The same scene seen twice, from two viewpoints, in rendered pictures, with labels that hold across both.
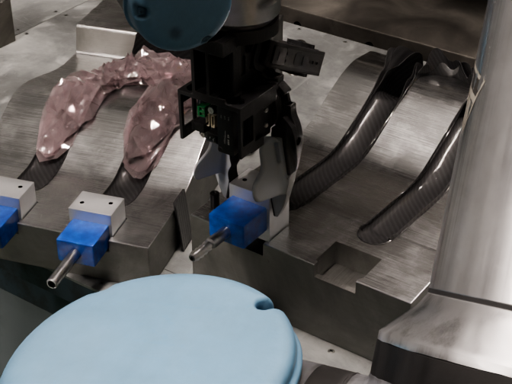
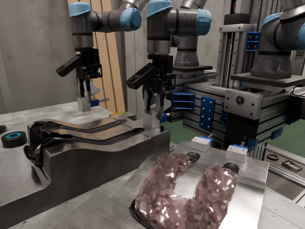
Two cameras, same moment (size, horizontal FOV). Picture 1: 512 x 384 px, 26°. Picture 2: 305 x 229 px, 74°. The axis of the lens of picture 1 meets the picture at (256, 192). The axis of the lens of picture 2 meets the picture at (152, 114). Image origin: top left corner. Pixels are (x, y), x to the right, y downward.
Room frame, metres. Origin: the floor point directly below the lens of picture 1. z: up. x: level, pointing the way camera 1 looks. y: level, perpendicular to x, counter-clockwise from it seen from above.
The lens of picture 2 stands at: (1.58, 0.18, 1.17)
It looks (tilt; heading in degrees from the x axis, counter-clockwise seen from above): 19 degrees down; 195
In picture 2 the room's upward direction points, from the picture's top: straight up
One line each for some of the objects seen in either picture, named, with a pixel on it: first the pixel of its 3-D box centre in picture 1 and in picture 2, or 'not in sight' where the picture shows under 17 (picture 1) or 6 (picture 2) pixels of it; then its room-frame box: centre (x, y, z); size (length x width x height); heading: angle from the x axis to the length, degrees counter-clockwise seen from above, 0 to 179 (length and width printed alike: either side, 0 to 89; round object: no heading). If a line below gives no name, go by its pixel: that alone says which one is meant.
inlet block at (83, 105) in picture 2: not in sight; (94, 102); (0.84, -0.28, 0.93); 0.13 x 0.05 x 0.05; 145
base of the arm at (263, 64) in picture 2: not in sight; (272, 63); (0.63, 0.42, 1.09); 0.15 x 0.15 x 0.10
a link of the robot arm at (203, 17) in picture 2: not in sight; (189, 22); (0.87, 0.11, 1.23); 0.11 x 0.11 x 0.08; 20
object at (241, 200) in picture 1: (232, 226); (161, 116); (0.90, 0.02, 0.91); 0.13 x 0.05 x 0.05; 145
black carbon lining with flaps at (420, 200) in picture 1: (401, 132); (88, 130); (1.08, -0.16, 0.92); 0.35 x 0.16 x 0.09; 145
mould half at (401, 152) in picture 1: (412, 167); (84, 144); (1.09, -0.18, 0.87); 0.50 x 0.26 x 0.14; 145
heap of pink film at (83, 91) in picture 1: (129, 91); (189, 179); (1.22, 0.16, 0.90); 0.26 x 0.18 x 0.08; 162
